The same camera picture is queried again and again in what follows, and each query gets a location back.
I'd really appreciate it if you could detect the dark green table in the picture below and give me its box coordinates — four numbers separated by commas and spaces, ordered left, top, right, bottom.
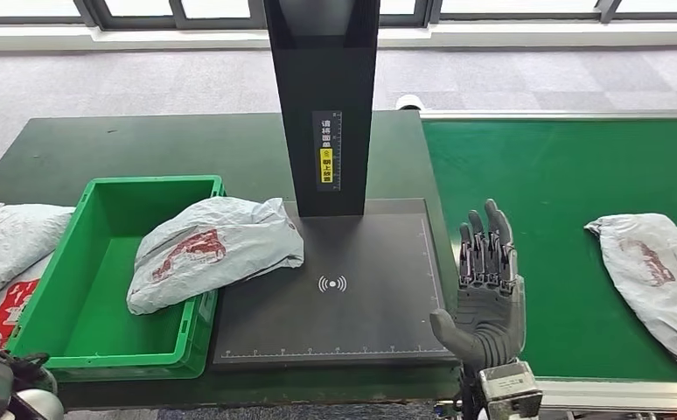
0, 111, 464, 410

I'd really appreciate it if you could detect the grey plastic parcel red print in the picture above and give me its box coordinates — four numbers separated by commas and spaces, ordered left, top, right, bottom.
126, 195, 306, 317
584, 213, 677, 374

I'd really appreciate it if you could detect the white window sill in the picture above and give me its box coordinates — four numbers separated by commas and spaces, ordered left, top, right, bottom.
0, 22, 677, 53

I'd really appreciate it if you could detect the black yellow scanner sticker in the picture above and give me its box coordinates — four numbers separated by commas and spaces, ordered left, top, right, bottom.
312, 109, 343, 193

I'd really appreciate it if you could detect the green plastic crate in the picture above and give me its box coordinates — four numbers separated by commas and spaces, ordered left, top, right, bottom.
4, 174, 227, 382

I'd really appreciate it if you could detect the green conveyor belt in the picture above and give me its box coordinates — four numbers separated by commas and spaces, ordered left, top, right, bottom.
421, 118, 677, 384

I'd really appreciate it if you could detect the black inbound scanner machine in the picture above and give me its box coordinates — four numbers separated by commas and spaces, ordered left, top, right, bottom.
209, 0, 461, 369

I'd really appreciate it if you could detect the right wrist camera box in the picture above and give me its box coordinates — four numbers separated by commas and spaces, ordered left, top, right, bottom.
477, 360, 544, 420

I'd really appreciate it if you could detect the white crate label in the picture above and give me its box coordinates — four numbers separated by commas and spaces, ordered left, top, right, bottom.
198, 291, 218, 326

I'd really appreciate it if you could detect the dark window frame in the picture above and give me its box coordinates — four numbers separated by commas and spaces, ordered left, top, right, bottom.
0, 0, 677, 27

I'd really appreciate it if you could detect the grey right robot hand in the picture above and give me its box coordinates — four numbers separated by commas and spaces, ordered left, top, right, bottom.
429, 199, 528, 372

